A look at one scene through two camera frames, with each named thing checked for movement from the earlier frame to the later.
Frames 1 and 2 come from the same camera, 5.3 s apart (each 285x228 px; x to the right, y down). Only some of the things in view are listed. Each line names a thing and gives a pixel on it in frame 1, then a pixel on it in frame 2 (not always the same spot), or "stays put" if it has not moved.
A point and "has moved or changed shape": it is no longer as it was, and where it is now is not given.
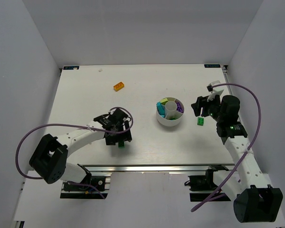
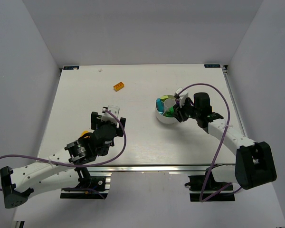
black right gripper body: [203, 106] → [179, 113]
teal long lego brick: [160, 109] has moved or changed shape
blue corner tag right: [212, 65] stays put
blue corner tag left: [71, 67] stays put
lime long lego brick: [164, 101] has moved or changed shape
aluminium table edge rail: [159, 168] stays put
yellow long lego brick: [118, 86] stays put
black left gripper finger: [127, 134] → [122, 124]
